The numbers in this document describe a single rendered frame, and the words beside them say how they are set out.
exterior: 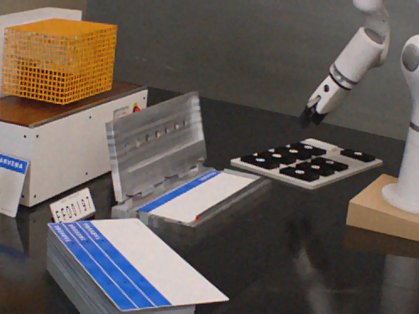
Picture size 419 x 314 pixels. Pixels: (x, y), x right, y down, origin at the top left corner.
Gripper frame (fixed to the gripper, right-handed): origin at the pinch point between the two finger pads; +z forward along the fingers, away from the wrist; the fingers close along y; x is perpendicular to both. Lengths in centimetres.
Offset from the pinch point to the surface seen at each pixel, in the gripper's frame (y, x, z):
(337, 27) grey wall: 161, 76, 45
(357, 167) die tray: 14.5, -14.7, 6.6
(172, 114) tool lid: -38.6, 14.3, 6.3
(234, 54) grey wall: 152, 105, 90
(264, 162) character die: -8.1, -0.1, 14.9
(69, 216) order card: -82, -1, 14
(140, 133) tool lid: -55, 10, 5
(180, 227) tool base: -64, -16, 6
